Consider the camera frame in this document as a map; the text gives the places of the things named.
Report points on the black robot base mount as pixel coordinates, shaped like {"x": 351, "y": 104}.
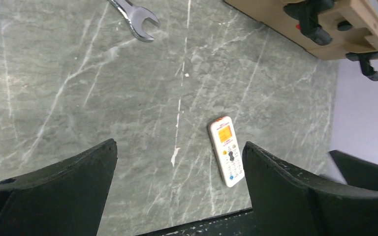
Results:
{"x": 238, "y": 223}

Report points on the silver combination wrench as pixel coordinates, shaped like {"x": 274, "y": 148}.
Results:
{"x": 135, "y": 16}

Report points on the beige remote control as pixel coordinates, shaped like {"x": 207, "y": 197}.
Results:
{"x": 227, "y": 151}

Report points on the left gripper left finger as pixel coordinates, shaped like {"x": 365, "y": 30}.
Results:
{"x": 66, "y": 198}

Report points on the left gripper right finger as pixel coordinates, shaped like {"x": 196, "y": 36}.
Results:
{"x": 290, "y": 201}

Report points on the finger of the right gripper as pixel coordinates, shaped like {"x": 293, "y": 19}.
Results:
{"x": 356, "y": 172}

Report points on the tan plastic toolbox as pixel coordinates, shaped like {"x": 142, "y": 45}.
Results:
{"x": 327, "y": 29}

